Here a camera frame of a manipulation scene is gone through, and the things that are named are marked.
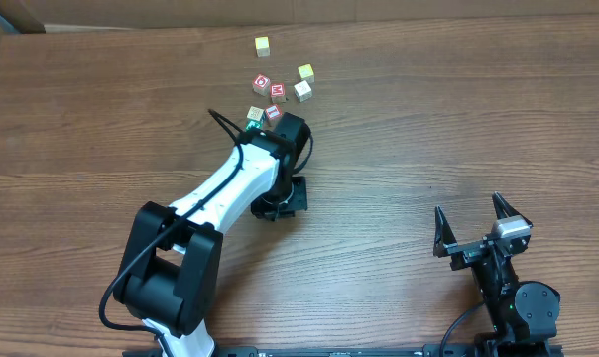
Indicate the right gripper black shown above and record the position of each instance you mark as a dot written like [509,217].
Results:
[476,246]

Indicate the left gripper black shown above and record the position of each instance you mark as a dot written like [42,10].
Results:
[287,205]

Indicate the green letter block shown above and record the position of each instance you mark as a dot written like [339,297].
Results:
[254,125]

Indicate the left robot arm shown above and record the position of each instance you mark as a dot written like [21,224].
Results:
[168,272]

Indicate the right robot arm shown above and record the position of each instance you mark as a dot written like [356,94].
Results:
[523,313]

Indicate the white block with blue side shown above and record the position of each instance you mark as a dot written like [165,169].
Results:
[256,114]

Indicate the red block letter I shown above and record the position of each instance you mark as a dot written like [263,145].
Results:
[272,114]

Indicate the red block letter M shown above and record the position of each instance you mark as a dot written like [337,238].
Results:
[278,93]

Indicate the white block right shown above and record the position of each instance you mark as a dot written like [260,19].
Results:
[303,91]

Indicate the red block with circle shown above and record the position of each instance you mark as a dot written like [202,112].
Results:
[261,85]

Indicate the yellow block upper right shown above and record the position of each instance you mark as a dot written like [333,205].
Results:
[306,73]

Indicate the yellow block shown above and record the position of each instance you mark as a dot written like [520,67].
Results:
[262,46]
[306,73]

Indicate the yellow block far top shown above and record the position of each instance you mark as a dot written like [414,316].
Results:
[262,46]

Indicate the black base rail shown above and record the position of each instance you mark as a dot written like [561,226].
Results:
[428,350]

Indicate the cardboard back wall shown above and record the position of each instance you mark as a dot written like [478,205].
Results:
[33,15]

